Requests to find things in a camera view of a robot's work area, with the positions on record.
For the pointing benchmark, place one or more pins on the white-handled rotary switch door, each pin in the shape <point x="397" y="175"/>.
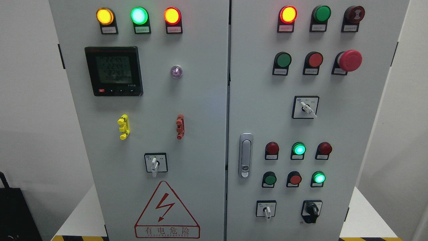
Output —
<point x="156" y="163"/>

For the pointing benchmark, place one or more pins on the red-ringed orange indicator light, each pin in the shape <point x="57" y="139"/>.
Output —
<point x="173" y="20"/>

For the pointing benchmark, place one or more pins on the green lit indicator light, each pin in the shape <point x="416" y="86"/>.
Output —
<point x="141" y="20"/>

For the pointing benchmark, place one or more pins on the clear round lamp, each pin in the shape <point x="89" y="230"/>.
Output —
<point x="176" y="71"/>

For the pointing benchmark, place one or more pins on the dark red indicator left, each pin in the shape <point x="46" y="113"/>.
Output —
<point x="271" y="151"/>

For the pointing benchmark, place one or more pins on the dark red indicator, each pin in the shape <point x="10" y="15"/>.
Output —
<point x="271" y="151"/>
<point x="324" y="150"/>

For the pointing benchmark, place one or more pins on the left grey cabinet door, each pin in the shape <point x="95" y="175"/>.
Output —
<point x="197" y="162"/>

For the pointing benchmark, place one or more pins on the grey cabinet door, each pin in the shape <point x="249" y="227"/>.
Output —
<point x="197" y="162"/>
<point x="262" y="104"/>

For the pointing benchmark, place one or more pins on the green push button lower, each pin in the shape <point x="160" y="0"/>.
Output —
<point x="269" y="179"/>

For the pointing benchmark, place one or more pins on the green push button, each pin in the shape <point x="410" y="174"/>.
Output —
<point x="281" y="63"/>
<point x="269" y="179"/>

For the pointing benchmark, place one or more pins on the green lit indicator middle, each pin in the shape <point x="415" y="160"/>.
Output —
<point x="297" y="151"/>

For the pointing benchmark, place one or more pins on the green push button upper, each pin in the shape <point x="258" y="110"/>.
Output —
<point x="281" y="63"/>

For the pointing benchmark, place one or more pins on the red push button lower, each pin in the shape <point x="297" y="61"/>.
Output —
<point x="294" y="179"/>

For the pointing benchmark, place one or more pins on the red push button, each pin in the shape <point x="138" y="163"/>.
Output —
<point x="312" y="63"/>
<point x="294" y="179"/>

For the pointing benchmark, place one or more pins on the right grey cabinet door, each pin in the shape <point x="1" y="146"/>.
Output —
<point x="262" y="104"/>

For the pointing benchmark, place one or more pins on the red electric hazard warning sticker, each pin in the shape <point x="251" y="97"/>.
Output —
<point x="165" y="216"/>

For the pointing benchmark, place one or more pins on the black digital power meter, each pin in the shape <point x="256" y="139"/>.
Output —
<point x="114" y="70"/>

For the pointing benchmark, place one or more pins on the dark red indicator right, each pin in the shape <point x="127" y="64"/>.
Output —
<point x="324" y="150"/>

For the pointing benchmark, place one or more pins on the red push button upper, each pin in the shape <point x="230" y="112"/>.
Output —
<point x="312" y="63"/>

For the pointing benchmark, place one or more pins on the green lit button lower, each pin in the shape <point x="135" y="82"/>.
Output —
<point x="318" y="178"/>

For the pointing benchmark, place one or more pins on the red lit indicator right door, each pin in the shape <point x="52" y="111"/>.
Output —
<point x="286" y="19"/>

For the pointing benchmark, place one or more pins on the yellow indicator light top left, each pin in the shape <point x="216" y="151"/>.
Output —
<point x="107" y="21"/>

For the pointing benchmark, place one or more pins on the red emergency stop mushroom button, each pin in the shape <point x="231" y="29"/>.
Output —
<point x="347" y="61"/>

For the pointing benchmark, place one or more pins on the green unlit indicator top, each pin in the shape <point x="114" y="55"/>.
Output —
<point x="319" y="18"/>

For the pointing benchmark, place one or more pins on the dark red buzzer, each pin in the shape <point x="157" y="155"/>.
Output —
<point x="352" y="17"/>

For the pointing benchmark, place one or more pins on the black bag at left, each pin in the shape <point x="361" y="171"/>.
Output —
<point x="16" y="221"/>

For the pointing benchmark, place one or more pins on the silver door handle lock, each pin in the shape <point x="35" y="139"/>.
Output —
<point x="245" y="154"/>

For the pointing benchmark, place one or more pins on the white rotary switch upper right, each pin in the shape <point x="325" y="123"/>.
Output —
<point x="305" y="107"/>

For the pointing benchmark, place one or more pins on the white rotary switch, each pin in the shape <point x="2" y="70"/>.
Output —
<point x="266" y="209"/>
<point x="305" y="107"/>

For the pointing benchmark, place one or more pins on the white rotary switch lower right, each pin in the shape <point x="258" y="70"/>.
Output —
<point x="266" y="209"/>

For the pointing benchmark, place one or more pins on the black knob selector switch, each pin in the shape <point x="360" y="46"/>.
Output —
<point x="311" y="210"/>

